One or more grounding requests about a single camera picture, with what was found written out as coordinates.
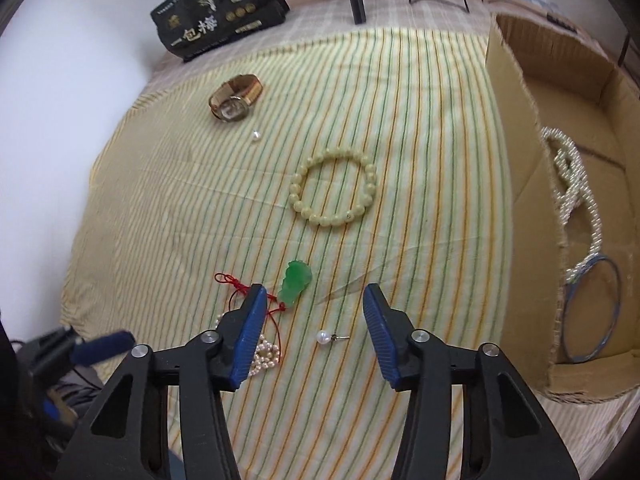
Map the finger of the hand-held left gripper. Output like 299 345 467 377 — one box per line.
30 391 86 438
20 326 135 376

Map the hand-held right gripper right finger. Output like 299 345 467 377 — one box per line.
362 283 581 480

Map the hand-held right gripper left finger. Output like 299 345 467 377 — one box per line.
64 283 268 480

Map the small pearl bracelet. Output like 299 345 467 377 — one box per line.
215 312 281 376

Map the green jade pendant red cord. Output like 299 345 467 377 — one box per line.
214 259 314 361

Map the cream bead bracelet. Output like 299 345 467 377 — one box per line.
289 146 378 227

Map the cardboard box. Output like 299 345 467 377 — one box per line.
485 12 640 403

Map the wristwatch with leather strap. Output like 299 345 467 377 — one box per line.
207 74 264 123

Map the blue thin bangle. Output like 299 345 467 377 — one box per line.
561 255 622 363

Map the beige plaid blanket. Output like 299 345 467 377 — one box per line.
150 0 621 106

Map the black snack bag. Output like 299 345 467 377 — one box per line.
151 0 291 63

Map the long pearl necklace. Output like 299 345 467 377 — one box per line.
541 127 603 283

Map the black cable with inline remote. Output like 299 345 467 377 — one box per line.
402 0 640 66

